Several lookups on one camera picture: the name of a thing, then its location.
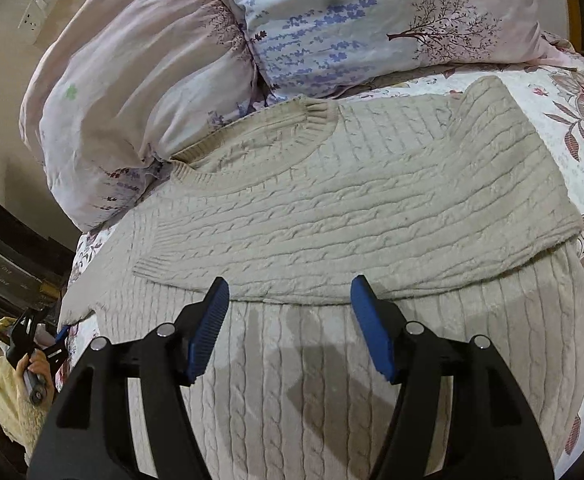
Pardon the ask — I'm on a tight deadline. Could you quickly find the beige cable-knit sweater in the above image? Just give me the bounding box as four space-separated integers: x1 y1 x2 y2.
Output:
56 74 584 480

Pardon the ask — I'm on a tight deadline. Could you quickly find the person's left hand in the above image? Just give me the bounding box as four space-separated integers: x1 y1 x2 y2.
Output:
13 349 55 410

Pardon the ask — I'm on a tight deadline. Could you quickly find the pink pillow plain side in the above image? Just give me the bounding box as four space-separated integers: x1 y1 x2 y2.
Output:
19 0 257 232

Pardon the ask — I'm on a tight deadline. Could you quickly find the white wall switch plate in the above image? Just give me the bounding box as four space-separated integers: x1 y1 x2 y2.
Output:
17 0 58 44

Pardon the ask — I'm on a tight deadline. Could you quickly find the yellow fleece sleeve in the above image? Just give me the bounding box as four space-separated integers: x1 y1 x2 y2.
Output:
0 318 52 463

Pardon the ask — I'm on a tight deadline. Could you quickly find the pink pillow lavender print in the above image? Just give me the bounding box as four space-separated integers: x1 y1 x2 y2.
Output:
222 0 577 99

